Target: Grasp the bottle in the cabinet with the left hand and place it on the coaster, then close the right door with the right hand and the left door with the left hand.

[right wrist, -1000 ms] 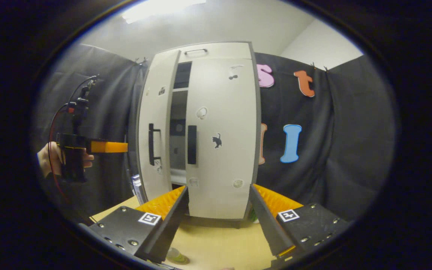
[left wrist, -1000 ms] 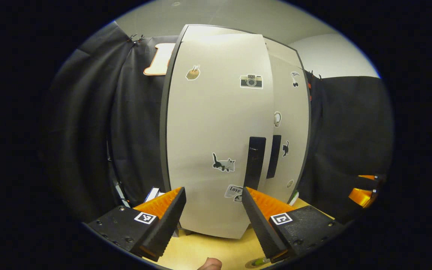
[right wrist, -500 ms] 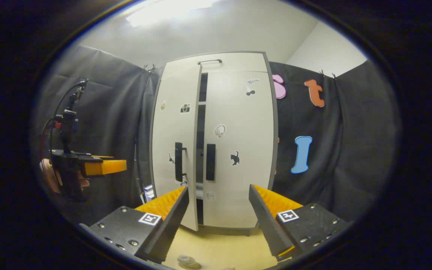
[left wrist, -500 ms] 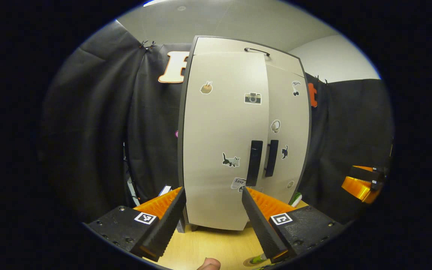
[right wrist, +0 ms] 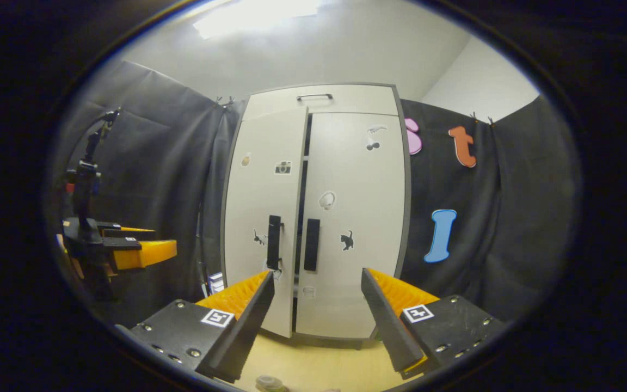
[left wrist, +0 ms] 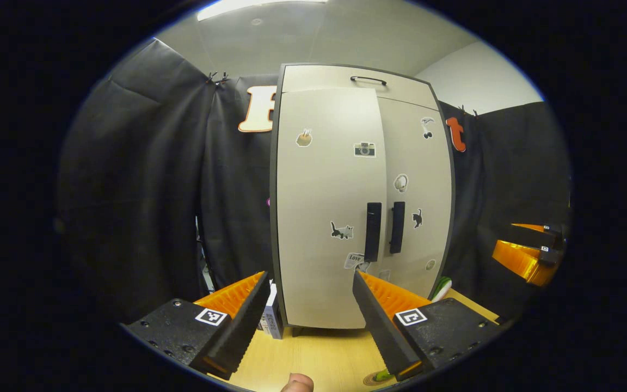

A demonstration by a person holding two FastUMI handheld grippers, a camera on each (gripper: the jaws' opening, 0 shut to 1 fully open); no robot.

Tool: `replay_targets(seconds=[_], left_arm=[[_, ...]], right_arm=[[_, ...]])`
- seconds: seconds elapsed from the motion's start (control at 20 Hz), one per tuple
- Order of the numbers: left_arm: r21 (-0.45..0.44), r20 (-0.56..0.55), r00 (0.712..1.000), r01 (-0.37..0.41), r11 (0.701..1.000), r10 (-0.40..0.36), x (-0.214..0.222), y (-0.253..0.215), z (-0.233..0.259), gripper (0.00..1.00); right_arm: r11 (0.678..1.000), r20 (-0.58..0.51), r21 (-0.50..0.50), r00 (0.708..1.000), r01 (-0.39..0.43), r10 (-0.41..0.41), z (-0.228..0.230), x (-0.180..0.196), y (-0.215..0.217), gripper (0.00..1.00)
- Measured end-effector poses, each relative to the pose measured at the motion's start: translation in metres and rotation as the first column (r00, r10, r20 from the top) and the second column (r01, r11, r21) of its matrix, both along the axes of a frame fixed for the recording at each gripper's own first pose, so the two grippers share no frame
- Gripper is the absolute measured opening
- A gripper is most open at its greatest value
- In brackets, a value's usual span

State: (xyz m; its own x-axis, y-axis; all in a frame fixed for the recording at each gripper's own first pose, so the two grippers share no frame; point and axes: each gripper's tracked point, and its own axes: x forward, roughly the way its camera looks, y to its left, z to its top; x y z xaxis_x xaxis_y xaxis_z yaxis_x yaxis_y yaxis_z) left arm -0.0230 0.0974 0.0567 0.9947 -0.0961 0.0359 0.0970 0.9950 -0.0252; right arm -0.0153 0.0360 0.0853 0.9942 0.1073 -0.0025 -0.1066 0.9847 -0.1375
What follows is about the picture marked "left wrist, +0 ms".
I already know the grey blue book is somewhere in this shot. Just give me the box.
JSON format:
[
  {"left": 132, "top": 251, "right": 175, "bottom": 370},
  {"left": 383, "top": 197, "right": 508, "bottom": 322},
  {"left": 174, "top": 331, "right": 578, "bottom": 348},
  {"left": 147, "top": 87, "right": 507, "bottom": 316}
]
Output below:
[{"left": 267, "top": 297, "right": 285, "bottom": 340}]

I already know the ceiling light panel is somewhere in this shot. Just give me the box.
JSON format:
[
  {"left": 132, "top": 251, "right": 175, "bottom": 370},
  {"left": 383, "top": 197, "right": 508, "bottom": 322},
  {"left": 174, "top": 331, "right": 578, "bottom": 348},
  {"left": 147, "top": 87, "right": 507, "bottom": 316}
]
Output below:
[{"left": 196, "top": 0, "right": 328, "bottom": 22}]

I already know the white cabinet door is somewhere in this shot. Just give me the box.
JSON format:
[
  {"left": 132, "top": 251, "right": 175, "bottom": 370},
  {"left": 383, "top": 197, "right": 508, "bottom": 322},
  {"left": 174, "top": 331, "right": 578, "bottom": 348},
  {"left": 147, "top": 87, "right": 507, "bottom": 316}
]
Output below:
[
  {"left": 276, "top": 87, "right": 388, "bottom": 330},
  {"left": 376, "top": 97, "right": 453, "bottom": 301}
]

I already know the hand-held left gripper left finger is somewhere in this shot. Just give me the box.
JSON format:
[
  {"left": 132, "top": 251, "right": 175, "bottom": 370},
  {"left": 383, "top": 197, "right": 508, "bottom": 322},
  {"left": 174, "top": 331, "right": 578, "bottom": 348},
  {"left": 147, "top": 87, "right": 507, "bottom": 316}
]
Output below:
[{"left": 122, "top": 270, "right": 272, "bottom": 381}]

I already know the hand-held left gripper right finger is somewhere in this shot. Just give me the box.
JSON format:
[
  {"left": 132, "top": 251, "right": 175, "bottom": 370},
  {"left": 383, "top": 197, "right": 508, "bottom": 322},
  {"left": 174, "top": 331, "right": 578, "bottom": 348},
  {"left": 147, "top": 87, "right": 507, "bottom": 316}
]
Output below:
[{"left": 352, "top": 269, "right": 503, "bottom": 382}]

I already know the grey and white cabinet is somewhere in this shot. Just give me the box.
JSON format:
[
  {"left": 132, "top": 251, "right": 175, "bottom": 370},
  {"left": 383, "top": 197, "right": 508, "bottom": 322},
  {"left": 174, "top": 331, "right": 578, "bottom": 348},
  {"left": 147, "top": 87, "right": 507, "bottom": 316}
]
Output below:
[{"left": 269, "top": 63, "right": 456, "bottom": 330}]

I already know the round brown coaster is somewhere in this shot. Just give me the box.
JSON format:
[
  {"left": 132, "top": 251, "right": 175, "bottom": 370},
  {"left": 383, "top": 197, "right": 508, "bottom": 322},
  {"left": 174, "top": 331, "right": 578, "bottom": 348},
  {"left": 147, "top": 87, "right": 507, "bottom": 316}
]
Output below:
[{"left": 362, "top": 370, "right": 397, "bottom": 388}]

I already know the white cabinet drawer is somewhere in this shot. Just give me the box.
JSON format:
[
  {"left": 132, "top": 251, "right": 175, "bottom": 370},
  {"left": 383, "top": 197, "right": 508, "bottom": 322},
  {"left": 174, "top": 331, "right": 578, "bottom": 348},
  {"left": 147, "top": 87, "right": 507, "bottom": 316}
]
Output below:
[{"left": 280, "top": 64, "right": 441, "bottom": 112}]

